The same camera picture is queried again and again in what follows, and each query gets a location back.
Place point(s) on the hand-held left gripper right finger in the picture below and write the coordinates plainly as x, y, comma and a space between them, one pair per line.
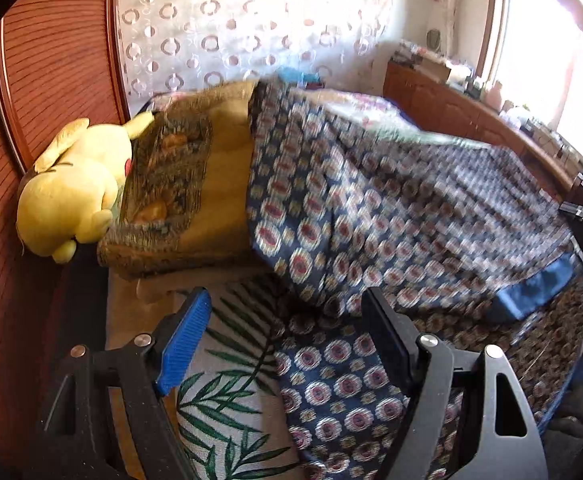
391, 345

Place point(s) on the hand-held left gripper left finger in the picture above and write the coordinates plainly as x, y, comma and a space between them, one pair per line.
184, 340

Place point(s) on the navy circle patterned shirt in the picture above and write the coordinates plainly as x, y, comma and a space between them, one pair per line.
371, 200

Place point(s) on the pink thermos bottle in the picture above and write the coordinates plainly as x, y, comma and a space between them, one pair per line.
494, 97

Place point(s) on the window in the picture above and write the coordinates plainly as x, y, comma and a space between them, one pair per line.
546, 60

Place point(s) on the gold brocade pillow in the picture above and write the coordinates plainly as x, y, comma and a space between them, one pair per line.
226, 195

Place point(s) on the wooden sideboard cabinet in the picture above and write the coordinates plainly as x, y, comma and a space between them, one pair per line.
451, 110

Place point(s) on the yellow plush toy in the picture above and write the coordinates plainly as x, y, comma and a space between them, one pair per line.
71, 185

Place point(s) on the cardboard box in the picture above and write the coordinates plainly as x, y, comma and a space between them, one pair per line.
436, 70

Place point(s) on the small round mirror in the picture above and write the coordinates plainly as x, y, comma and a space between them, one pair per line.
434, 37

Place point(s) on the folded floral cloth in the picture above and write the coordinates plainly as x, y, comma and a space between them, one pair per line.
410, 52

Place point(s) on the teal box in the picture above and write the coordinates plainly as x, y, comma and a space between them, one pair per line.
301, 77

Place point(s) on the wooden slatted wardrobe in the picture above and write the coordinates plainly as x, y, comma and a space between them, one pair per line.
46, 60

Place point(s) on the sheer circle patterned curtain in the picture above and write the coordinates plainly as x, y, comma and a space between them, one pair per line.
221, 25

